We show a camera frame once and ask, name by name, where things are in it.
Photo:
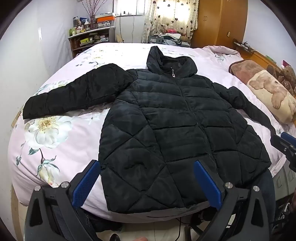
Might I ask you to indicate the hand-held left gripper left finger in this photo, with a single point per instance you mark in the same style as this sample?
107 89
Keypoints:
85 183

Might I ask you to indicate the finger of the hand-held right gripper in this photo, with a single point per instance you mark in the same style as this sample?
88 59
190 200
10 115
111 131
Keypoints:
288 138

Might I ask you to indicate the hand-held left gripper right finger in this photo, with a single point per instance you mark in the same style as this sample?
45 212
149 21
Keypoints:
208 183

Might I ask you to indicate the black puffer jacket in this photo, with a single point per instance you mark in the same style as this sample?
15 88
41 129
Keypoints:
173 127

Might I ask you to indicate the pile of clothes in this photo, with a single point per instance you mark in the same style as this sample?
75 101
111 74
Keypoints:
171 38

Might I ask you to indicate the bear print plush pillow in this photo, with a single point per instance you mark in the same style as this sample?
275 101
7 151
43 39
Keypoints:
272 92

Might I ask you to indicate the bed with floral pink sheet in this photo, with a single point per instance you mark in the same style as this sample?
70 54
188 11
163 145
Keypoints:
69 129

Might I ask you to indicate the person's leg in jeans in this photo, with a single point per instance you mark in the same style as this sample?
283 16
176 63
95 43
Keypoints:
268 194

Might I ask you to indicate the brown teddy bear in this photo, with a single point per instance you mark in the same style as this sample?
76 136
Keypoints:
288 74

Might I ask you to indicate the wooden headboard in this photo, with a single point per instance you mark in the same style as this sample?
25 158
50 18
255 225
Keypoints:
261 56

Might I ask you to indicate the wooden wardrobe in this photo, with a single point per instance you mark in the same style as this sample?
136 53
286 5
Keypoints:
219 23

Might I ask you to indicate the wooden shelf unit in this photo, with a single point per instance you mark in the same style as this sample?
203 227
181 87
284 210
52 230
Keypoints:
92 39

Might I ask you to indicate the row of bottles and jars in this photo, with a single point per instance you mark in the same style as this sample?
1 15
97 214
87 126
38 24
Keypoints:
81 25

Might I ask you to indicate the white fridge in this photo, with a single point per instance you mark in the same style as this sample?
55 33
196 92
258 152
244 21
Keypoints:
129 30

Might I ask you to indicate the orange box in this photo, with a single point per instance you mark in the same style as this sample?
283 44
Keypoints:
105 19

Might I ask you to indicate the heart print curtain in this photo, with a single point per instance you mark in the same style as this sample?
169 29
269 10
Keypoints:
166 18

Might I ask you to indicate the pink flower branches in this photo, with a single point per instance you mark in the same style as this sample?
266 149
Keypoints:
91 9

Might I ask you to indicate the window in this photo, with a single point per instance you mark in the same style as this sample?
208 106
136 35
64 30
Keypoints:
129 7

